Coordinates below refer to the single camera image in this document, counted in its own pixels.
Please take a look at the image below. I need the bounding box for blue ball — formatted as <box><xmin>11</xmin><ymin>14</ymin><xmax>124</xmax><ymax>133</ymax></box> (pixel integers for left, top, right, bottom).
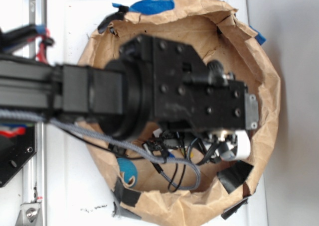
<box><xmin>117</xmin><ymin>158</ymin><xmax>138</xmax><ymax>188</ymax></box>

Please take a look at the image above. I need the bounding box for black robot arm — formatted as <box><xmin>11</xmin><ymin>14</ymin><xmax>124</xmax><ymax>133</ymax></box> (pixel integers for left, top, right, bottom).
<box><xmin>0</xmin><ymin>35</ymin><xmax>259</xmax><ymax>142</ymax></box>

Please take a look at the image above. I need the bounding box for grey braided cable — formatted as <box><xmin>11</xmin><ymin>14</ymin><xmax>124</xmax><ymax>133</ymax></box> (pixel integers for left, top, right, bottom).
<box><xmin>0</xmin><ymin>109</ymin><xmax>201</xmax><ymax>190</ymax></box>

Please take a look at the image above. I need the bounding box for aluminium extrusion rail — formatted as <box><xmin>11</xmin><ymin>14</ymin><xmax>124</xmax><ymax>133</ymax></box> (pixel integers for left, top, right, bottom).
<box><xmin>15</xmin><ymin>0</ymin><xmax>47</xmax><ymax>226</ymax></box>

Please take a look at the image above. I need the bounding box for blue painter tape strip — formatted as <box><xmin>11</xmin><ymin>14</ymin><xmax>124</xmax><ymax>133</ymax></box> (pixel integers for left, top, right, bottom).
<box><xmin>112</xmin><ymin>0</ymin><xmax>175</xmax><ymax>15</ymax></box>

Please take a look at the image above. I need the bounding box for black mounting plate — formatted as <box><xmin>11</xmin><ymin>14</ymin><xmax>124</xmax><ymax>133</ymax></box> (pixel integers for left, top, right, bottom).
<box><xmin>0</xmin><ymin>123</ymin><xmax>37</xmax><ymax>187</ymax></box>

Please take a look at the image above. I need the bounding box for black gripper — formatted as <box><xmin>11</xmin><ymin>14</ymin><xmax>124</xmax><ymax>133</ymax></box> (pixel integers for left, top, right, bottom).
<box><xmin>120</xmin><ymin>35</ymin><xmax>259</xmax><ymax>159</ymax></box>

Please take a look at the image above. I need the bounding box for brown paper-lined bin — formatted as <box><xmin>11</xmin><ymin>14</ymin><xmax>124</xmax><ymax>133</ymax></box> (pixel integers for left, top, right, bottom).
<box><xmin>79</xmin><ymin>0</ymin><xmax>281</xmax><ymax>226</ymax></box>

